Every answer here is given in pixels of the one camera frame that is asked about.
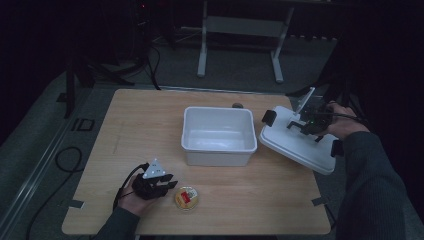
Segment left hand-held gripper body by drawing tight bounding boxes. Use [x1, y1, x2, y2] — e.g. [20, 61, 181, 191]
[131, 158, 168, 201]

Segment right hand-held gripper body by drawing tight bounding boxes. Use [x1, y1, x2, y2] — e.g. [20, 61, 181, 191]
[294, 86, 335, 136]

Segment white tub lid black latches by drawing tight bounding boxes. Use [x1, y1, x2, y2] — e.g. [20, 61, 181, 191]
[258, 105, 345, 176]

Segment round yellow red-label food pack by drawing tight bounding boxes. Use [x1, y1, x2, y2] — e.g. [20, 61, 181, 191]
[173, 186, 201, 212]

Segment white plastic tub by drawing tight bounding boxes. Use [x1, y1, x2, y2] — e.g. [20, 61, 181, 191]
[180, 106, 259, 167]

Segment person's left hand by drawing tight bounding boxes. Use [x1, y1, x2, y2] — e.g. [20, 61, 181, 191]
[117, 186, 158, 218]

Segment person's right hand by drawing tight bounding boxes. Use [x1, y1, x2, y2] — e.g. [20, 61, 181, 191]
[324, 101, 370, 141]

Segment black floor stand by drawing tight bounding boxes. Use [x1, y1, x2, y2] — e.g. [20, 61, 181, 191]
[285, 33, 366, 134]

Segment grey tape piece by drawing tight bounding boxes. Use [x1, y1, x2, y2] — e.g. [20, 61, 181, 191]
[311, 196, 330, 207]
[67, 198, 85, 210]

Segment black tripod stand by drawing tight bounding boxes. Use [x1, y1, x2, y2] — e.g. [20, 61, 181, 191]
[55, 56, 136, 120]

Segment left hand-held gripper black cable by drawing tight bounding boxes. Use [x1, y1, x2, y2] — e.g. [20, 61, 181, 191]
[112, 162, 150, 212]

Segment hand-held gripper black cable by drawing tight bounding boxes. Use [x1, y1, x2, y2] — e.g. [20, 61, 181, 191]
[324, 110, 368, 124]
[112, 162, 150, 212]

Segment right hand-held gripper black cable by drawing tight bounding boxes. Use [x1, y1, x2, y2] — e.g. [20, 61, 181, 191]
[324, 110, 368, 124]

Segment black floor cable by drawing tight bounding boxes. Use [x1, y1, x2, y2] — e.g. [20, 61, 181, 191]
[25, 146, 84, 240]

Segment white metal stand frame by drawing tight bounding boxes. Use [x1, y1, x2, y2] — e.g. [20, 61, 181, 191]
[196, 0, 296, 85]

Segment metal floor rail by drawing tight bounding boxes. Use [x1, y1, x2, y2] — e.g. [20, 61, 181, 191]
[0, 87, 96, 234]

